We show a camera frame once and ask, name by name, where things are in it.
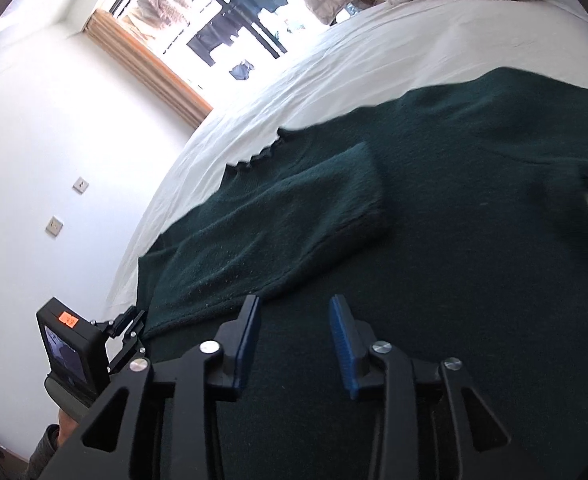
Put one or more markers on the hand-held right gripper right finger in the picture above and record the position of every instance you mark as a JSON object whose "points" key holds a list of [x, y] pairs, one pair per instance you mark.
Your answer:
{"points": [[341, 345]]}

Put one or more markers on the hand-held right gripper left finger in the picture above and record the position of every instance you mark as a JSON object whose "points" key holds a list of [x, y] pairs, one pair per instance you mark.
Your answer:
{"points": [[250, 332]]}

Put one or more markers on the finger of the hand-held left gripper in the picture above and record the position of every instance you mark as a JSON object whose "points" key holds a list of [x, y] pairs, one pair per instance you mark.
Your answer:
{"points": [[126, 332]]}

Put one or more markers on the dark green knit sweater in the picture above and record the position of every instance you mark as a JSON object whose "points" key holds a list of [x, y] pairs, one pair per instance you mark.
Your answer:
{"points": [[449, 235]]}

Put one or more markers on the person's left forearm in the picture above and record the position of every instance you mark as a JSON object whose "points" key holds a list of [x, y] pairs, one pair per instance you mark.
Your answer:
{"points": [[44, 447]]}

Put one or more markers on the blue hanging garment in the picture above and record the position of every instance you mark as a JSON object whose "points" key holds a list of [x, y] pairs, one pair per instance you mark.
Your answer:
{"points": [[241, 70]]}

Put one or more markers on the white bed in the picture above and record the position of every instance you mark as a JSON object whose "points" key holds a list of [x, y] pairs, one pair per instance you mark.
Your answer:
{"points": [[374, 60]]}

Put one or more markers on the dark hanging garment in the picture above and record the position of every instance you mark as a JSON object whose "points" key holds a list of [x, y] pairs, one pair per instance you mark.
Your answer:
{"points": [[219, 35]]}

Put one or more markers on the beige hanging garment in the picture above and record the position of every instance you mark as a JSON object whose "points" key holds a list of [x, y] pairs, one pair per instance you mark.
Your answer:
{"points": [[161, 12]]}

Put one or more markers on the wall socket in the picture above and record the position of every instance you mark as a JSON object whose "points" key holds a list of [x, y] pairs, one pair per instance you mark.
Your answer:
{"points": [[54, 226], [81, 184]]}

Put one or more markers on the wooden window frame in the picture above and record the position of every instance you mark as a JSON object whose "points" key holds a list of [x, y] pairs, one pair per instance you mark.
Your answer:
{"points": [[149, 70]]}

